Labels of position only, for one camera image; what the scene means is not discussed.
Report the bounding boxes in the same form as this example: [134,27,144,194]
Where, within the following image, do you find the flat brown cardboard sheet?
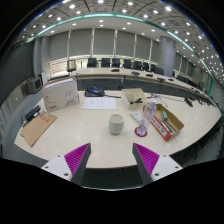
[20,111,59,148]

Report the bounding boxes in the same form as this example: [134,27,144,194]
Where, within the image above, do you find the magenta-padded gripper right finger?
[131,142,184,186]

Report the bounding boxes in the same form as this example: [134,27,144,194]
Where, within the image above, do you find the white paper sheet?
[81,96,118,111]

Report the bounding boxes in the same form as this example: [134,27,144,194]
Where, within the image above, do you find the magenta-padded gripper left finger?
[40,142,92,186]

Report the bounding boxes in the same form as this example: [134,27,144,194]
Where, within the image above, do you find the white cardboard box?
[41,76,81,113]

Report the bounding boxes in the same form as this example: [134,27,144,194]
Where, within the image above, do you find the black desk phone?
[84,83,106,98]

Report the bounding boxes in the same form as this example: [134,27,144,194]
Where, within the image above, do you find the white rectangular remote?
[129,109,145,124]

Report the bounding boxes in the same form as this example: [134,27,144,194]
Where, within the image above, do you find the small beige open box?
[120,87,149,111]

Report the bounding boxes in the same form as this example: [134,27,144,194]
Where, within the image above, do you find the clear plastic water bottle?
[136,100,158,136]

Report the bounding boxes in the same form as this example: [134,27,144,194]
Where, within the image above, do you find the black office chairs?
[85,57,189,85]

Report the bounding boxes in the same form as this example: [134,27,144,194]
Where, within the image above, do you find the grey-green eraser block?
[160,110,169,122]

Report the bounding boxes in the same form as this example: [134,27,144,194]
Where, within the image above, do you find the white ceramic mug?
[107,113,126,136]

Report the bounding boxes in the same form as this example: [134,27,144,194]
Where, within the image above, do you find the ceiling lights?
[18,0,224,79]

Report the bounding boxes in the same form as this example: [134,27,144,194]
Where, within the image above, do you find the black power strip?
[23,105,42,123]

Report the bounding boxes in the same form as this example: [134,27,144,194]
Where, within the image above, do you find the grey boxy monitor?
[25,76,44,95]

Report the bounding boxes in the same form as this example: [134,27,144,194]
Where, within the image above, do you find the open cardboard box red side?
[143,102,185,142]

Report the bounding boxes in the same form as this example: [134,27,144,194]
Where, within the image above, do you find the flat round red coaster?
[134,125,149,138]

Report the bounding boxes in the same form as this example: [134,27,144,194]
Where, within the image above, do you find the black marker pen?
[162,120,175,134]

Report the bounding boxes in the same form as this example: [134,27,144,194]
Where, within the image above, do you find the small black tool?
[129,97,144,105]

